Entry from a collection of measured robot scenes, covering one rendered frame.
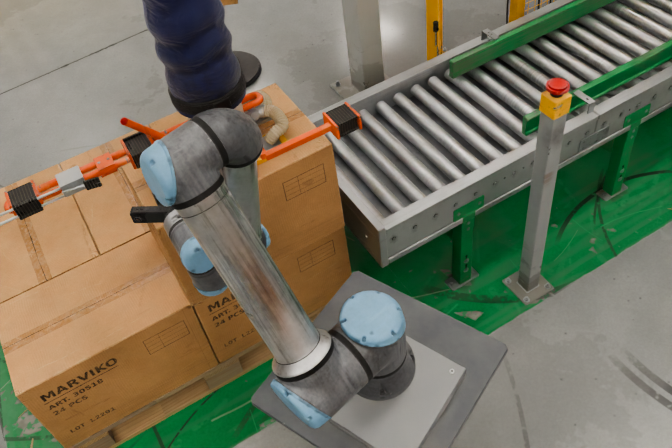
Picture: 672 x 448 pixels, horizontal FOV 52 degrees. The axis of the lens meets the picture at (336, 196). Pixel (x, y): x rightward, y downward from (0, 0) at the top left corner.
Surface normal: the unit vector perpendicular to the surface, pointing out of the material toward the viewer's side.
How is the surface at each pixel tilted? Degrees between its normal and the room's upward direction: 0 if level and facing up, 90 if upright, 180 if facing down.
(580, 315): 0
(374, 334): 4
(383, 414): 4
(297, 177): 90
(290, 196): 90
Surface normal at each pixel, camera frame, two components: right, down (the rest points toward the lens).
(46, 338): -0.11, -0.68
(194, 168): 0.53, 0.11
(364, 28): 0.51, 0.59
